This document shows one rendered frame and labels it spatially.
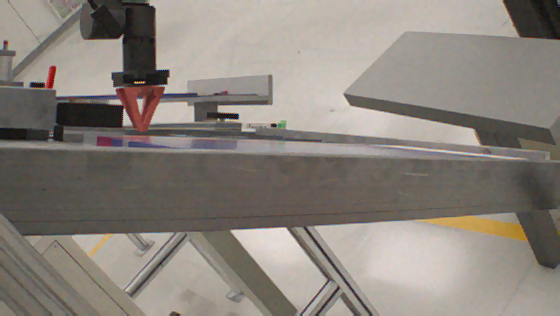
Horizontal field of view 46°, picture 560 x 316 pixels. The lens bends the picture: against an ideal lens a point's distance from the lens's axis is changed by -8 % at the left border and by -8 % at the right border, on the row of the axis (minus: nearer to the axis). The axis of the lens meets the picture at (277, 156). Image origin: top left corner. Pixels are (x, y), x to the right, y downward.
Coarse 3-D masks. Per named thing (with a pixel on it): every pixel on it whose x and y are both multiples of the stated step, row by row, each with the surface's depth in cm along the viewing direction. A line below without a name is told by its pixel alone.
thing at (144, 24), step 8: (128, 8) 111; (136, 8) 111; (144, 8) 111; (152, 8) 112; (128, 16) 111; (136, 16) 111; (144, 16) 111; (152, 16) 112; (128, 24) 111; (136, 24) 111; (144, 24) 111; (152, 24) 112; (128, 32) 111; (136, 32) 111; (144, 32) 111; (152, 32) 112
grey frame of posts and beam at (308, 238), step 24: (0, 216) 41; (0, 240) 41; (24, 240) 42; (312, 240) 152; (24, 264) 42; (48, 264) 43; (336, 264) 157; (0, 288) 41; (48, 288) 43; (72, 288) 44; (24, 312) 42; (48, 312) 44; (72, 312) 44; (96, 312) 45; (360, 312) 162
